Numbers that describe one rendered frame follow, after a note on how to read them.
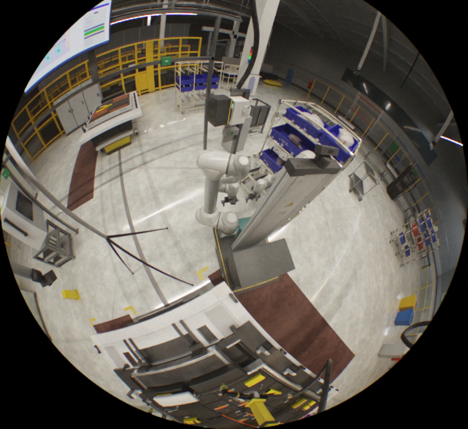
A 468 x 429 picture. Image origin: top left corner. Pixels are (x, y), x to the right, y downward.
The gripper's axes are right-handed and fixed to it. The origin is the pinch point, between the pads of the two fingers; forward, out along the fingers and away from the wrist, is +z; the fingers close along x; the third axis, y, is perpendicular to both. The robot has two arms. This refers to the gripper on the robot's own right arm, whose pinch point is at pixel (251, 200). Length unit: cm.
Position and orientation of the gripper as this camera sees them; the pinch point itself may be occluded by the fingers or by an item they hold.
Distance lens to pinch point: 170.9
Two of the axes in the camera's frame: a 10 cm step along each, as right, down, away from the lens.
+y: 2.5, 8.3, -4.9
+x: 9.5, -1.2, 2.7
